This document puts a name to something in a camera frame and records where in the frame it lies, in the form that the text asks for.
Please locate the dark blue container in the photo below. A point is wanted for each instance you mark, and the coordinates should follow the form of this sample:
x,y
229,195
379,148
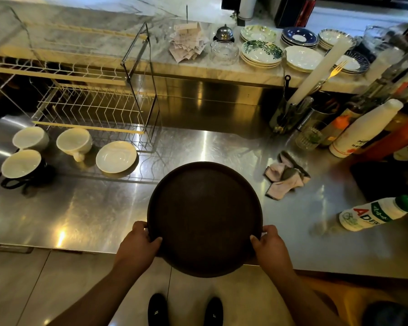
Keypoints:
x,y
391,315

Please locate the plant in white planter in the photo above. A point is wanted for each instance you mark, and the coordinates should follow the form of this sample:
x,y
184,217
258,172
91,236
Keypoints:
x,y
247,8

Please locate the stack of blue rim plates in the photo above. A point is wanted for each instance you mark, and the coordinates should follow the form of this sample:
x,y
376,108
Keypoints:
x,y
357,62

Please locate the orange cap bottle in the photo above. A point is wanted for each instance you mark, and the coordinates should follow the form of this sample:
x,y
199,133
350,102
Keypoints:
x,y
340,123

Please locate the black shoe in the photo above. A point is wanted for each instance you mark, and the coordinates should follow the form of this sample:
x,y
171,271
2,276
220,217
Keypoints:
x,y
158,310
213,312

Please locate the black box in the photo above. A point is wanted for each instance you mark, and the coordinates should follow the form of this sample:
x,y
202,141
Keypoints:
x,y
377,179

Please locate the red orange bottle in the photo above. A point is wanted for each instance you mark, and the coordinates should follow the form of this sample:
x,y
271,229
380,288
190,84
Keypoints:
x,y
394,139

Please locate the white squeeze bottle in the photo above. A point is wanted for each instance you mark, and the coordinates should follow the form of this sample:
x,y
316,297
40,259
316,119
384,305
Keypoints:
x,y
363,130

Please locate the stack of patterned rim plates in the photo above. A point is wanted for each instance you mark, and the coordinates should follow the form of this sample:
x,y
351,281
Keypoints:
x,y
333,37

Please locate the silver fork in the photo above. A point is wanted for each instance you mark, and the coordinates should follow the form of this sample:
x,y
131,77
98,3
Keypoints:
x,y
284,64

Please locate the white bottle green cap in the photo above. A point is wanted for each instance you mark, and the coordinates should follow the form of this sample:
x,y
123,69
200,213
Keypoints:
x,y
370,213

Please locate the person's right forearm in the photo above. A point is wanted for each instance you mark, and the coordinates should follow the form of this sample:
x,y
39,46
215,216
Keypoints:
x,y
302,302

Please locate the person's left hand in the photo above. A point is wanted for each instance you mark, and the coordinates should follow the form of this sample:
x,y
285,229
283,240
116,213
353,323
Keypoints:
x,y
137,249

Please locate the dark round tray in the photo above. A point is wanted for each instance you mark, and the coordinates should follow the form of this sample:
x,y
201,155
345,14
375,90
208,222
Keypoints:
x,y
204,217

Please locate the person's right hand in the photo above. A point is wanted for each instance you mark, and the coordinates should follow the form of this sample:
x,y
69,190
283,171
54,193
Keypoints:
x,y
273,254

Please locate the paper receipts on spike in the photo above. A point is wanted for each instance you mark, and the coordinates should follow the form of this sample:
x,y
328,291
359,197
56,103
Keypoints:
x,y
187,42

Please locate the tall black waste bin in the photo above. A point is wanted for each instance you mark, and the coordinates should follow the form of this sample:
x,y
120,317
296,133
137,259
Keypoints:
x,y
289,11

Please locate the stack of leaf print plates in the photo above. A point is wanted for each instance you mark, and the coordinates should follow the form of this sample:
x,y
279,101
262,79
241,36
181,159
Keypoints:
x,y
261,52

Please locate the black cup white inside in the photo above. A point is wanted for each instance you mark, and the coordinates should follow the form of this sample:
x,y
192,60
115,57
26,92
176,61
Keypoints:
x,y
20,162

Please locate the stack of plain white plates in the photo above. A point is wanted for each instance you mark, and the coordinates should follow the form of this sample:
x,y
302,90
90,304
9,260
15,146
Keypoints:
x,y
302,57

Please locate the person's left forearm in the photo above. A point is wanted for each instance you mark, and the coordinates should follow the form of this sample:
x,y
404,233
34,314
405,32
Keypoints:
x,y
95,302

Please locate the stack of pale green plates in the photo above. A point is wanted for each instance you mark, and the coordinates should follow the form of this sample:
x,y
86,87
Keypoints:
x,y
258,33

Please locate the stack of glass bowls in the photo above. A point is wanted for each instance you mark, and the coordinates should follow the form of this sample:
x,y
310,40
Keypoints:
x,y
224,50

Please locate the silver call bell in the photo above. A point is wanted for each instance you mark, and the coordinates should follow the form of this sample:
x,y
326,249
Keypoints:
x,y
224,33

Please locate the red fire extinguisher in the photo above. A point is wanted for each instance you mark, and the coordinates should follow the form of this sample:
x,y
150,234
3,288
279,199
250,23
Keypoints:
x,y
306,11

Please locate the patterned drinking glass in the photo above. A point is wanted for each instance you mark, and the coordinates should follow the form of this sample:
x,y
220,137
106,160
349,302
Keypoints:
x,y
309,137

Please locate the gold fork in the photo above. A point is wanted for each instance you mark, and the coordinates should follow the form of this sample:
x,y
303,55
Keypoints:
x,y
338,69

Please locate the glass pitcher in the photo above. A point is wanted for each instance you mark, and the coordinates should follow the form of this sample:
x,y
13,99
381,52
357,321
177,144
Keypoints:
x,y
374,40

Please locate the white saucer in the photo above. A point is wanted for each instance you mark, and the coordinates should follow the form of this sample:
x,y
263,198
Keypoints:
x,y
115,156

